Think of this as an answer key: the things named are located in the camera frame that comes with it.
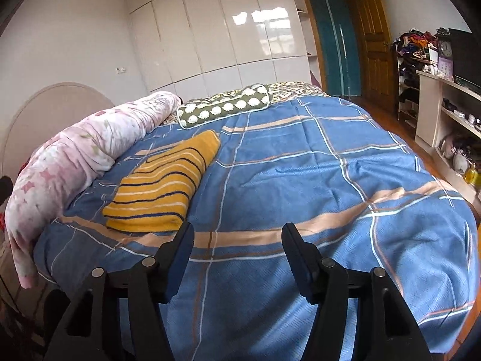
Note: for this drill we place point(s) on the beige patterned pillow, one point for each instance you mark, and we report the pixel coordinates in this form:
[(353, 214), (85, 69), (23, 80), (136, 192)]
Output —
[(293, 90)]

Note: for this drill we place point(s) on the glossy white wardrobe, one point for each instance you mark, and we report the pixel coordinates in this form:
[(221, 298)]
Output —
[(225, 26)]

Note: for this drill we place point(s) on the beige television cabinet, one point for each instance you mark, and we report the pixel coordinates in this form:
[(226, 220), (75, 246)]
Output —
[(428, 112)]

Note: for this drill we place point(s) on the yellow striped garment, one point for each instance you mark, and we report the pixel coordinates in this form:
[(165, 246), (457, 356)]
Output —
[(161, 184)]

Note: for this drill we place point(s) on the shoe rack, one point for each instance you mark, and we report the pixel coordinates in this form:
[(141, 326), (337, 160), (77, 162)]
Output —
[(407, 94)]

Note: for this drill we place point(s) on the blue plaid bed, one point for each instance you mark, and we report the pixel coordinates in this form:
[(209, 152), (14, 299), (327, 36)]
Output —
[(300, 158)]

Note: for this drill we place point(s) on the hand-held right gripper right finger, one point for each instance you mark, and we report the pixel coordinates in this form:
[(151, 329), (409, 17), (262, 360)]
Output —
[(297, 259)]

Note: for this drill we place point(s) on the yellow container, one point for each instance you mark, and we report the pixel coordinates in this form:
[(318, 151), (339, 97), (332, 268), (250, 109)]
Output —
[(472, 176)]

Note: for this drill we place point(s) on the beige round headboard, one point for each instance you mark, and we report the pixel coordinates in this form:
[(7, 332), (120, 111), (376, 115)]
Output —
[(49, 112)]

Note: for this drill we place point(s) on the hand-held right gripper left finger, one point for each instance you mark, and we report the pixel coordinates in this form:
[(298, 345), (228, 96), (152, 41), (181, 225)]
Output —
[(184, 255)]

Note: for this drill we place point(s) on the green dotted pillow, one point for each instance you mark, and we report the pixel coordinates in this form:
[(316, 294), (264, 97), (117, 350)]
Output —
[(225, 107)]

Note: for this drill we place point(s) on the purple box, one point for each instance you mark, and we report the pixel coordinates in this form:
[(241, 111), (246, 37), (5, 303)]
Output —
[(446, 68)]

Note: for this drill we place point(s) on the table clock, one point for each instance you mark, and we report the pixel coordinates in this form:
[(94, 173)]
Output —
[(445, 47)]

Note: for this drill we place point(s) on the pink floral quilt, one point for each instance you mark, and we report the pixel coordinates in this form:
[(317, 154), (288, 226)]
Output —
[(75, 150)]

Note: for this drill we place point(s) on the teal door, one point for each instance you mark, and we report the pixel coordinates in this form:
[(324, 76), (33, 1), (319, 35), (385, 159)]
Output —
[(334, 45)]

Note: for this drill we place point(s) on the brown wooden door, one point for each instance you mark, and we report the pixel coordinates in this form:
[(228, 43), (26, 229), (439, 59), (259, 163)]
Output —
[(375, 45)]

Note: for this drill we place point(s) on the black television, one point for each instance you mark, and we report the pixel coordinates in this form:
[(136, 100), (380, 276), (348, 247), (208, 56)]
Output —
[(466, 56)]

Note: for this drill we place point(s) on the white kettle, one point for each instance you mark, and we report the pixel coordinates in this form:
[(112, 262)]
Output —
[(460, 163)]

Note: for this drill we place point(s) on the pile of clothes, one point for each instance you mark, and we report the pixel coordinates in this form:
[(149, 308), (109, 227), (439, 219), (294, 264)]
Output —
[(413, 41)]

